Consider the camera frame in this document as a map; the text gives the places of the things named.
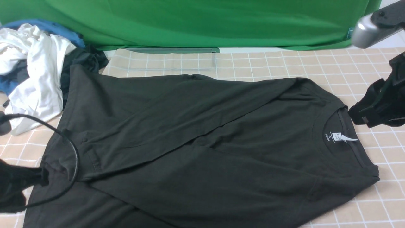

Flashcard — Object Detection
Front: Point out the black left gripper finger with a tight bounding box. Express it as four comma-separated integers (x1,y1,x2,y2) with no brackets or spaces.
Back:
40,168,49,186

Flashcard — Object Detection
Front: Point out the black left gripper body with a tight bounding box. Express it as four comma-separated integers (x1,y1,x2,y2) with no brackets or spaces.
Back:
0,160,43,213

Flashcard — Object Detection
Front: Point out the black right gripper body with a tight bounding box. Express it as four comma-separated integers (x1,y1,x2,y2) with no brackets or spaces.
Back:
361,53,405,128

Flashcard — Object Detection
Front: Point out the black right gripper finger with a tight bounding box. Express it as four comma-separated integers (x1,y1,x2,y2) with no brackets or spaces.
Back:
348,106,368,125

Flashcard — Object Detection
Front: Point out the dark gray long-sleeved shirt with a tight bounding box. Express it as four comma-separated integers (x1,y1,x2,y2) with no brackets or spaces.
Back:
23,65,380,228

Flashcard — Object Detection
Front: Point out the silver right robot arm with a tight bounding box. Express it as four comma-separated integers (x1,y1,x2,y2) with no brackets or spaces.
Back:
348,0,405,128

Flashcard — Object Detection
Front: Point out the metal binder clip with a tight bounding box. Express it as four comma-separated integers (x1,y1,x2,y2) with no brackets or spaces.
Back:
346,27,354,39

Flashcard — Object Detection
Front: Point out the white crumpled garment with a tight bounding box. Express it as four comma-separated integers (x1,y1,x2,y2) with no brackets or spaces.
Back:
0,24,76,122

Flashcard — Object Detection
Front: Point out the blue crumpled garment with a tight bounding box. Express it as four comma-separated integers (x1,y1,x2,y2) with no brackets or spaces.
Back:
0,19,85,95

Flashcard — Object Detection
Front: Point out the green backdrop cloth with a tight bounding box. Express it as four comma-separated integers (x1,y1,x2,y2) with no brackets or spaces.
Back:
1,0,381,51

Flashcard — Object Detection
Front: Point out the peach grid tablecloth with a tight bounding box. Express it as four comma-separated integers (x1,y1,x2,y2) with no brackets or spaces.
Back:
0,47,405,228

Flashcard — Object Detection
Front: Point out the dark teal crumpled garment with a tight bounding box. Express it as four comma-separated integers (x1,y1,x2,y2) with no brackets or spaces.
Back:
0,45,109,108

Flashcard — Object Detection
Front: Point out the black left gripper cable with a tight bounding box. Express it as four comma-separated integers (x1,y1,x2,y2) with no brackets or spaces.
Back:
0,113,79,209

